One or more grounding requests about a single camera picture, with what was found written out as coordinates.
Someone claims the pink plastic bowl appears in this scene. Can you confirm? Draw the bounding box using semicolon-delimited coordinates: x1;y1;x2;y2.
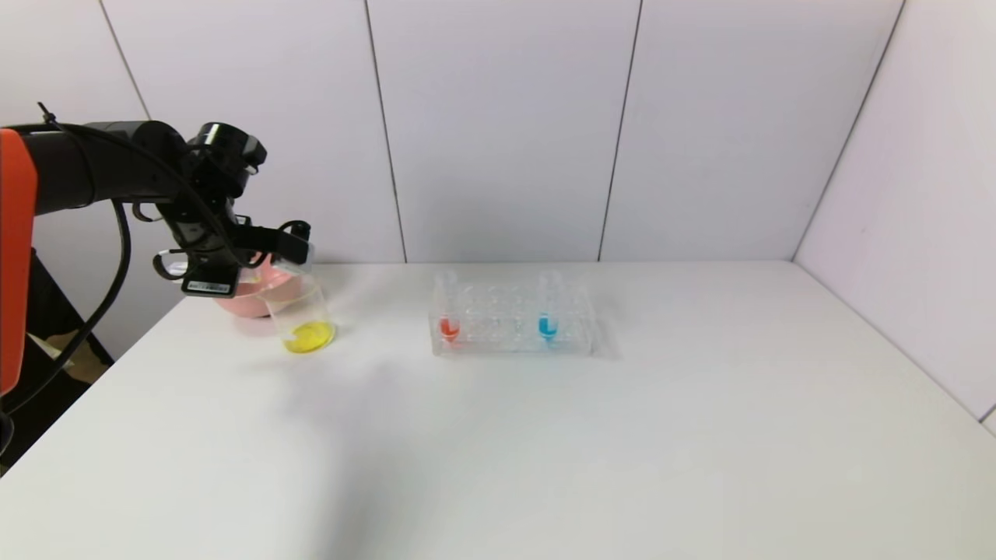
214;261;306;319

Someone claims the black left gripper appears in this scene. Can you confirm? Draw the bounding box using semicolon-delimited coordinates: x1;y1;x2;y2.
165;211;241;299

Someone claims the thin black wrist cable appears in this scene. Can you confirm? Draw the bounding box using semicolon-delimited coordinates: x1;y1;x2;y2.
39;103;269;269

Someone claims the blue pigment test tube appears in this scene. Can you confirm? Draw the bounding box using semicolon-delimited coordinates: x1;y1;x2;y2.
538;271;559;345

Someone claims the clear glass beaker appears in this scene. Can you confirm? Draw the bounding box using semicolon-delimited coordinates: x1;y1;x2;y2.
263;268;337;355

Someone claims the clear acrylic test tube rack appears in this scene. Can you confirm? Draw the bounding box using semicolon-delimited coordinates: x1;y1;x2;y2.
430;272;598;359

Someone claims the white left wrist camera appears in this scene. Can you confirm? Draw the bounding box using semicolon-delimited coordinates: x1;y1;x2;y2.
156;249;238;299

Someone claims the red pigment test tube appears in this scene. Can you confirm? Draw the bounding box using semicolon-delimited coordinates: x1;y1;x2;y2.
438;271;461;343

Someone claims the brown cardboard box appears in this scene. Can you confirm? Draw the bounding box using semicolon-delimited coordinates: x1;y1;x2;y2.
35;331;111;386

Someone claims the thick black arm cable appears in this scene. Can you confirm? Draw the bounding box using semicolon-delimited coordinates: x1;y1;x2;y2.
0;201;131;417

